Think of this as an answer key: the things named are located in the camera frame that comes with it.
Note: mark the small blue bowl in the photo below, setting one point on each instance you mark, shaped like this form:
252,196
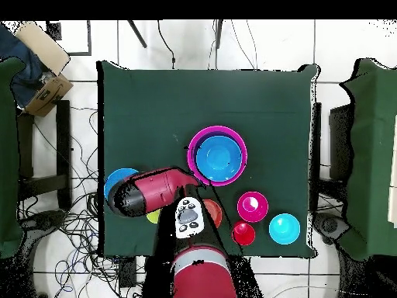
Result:
284,229

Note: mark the dark green tablecloth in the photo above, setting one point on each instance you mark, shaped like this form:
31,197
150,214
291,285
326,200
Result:
149,99

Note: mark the red cup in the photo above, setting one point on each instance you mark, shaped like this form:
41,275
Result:
243,234

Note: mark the beige cushion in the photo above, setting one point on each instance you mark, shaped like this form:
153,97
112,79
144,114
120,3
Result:
43,46

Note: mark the black floor box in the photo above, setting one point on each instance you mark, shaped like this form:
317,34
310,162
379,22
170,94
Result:
127,273

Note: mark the small crimson bowl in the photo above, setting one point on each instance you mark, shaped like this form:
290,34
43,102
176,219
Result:
256,209

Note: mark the large pink bowl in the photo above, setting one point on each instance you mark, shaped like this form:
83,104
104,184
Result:
217,128

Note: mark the medium blue bowl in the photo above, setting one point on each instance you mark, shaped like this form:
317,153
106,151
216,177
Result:
116,178
218,158

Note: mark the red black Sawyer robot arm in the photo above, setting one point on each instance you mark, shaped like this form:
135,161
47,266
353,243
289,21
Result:
155,189

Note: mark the dark blue cloth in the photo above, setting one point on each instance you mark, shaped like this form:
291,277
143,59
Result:
21,77

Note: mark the small orange bowl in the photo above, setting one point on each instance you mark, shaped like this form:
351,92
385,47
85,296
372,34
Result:
215,212

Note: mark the yellow cup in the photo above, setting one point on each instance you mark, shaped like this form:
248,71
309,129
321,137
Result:
153,218

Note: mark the brown cardboard box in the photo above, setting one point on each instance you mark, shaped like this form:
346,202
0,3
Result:
46,96

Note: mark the black box cabinet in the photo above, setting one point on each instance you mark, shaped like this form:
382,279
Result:
339,139

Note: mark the black stand frame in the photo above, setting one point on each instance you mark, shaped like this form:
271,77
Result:
63,139

